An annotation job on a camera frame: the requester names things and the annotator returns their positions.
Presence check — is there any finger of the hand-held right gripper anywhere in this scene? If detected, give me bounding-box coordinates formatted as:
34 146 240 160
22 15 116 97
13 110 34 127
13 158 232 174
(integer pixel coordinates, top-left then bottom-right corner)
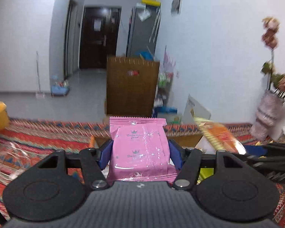
243 145 270 157
247 155 285 171

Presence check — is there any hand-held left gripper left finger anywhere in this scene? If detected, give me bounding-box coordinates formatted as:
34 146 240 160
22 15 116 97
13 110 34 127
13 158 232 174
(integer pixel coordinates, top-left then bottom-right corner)
21 139 113 190

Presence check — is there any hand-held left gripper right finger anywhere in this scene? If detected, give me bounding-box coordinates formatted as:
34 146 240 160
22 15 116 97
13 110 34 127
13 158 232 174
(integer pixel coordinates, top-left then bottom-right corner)
169 139 264 192

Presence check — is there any orange cardboard box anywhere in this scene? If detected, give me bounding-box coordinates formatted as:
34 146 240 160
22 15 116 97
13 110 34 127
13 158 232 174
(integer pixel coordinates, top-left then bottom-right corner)
90 123 216 171

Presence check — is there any pink snack packet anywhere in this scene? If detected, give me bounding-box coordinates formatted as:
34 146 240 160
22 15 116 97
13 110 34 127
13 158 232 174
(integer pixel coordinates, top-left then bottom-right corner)
106 116 178 182

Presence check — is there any orange green snack packet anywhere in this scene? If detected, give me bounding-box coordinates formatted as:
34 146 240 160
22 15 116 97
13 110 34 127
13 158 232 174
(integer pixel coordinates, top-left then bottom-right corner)
193 117 247 155

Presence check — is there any pink ceramic vase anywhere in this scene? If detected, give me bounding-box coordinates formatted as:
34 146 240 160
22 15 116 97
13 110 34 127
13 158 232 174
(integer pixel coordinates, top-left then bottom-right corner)
250 90 285 140

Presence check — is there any blue box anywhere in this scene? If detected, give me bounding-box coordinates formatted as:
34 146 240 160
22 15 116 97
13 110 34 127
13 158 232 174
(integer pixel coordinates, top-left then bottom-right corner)
153 107 178 117

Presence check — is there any white board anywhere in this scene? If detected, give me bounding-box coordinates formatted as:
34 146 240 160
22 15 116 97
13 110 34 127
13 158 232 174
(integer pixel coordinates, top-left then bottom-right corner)
182 94 212 124

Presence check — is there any brown wooden chair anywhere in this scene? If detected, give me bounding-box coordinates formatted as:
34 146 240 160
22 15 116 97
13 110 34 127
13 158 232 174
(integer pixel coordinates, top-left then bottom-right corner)
104 56 160 118

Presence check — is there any patterned red tablecloth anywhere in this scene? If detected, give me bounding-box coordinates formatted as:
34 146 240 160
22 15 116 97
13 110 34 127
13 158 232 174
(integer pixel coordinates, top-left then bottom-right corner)
0 117 285 228

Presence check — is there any storage rack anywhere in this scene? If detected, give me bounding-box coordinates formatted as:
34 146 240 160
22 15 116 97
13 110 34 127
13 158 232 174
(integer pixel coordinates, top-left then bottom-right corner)
154 72 175 107

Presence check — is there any blue floor tray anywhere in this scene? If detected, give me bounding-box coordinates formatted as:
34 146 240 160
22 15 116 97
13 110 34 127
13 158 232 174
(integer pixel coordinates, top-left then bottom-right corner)
50 75 70 97

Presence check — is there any purple paper decoration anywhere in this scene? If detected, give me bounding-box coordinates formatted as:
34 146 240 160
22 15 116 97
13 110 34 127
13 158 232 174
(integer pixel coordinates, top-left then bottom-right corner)
163 45 176 73

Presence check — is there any blue plastic object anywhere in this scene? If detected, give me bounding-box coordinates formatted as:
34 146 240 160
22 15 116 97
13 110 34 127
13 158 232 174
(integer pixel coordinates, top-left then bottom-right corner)
139 50 155 60

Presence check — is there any dark front door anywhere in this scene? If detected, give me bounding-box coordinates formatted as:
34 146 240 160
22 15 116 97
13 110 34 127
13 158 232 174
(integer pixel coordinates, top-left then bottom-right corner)
79 6 122 69

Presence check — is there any dried rose bouquet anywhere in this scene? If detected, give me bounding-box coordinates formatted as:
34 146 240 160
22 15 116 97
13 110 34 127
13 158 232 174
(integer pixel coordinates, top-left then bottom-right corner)
261 17 285 99

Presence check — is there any grey interior door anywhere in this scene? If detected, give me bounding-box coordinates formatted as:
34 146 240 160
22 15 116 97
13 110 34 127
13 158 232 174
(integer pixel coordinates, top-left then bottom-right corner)
65 0 77 79

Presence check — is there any grey refrigerator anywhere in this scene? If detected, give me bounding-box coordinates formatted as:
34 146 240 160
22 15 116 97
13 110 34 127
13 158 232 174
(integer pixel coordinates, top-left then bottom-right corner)
126 6 161 57

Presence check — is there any white umbrella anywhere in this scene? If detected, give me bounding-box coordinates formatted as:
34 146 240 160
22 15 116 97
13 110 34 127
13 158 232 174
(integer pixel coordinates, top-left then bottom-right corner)
149 7 161 43

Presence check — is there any wall picture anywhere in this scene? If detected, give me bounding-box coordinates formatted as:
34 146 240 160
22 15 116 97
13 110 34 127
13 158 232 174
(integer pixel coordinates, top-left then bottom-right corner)
170 0 183 16

